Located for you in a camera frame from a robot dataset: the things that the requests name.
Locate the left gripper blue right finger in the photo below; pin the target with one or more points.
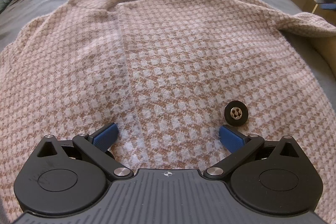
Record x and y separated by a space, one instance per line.
241 148

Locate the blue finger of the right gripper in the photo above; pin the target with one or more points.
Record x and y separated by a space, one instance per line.
326 4

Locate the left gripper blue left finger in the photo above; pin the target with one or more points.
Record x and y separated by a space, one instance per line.
93 148

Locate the pink houndstooth knit jacket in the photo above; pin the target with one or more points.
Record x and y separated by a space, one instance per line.
164 70

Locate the black metal jacket button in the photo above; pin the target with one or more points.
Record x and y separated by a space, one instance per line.
236 113

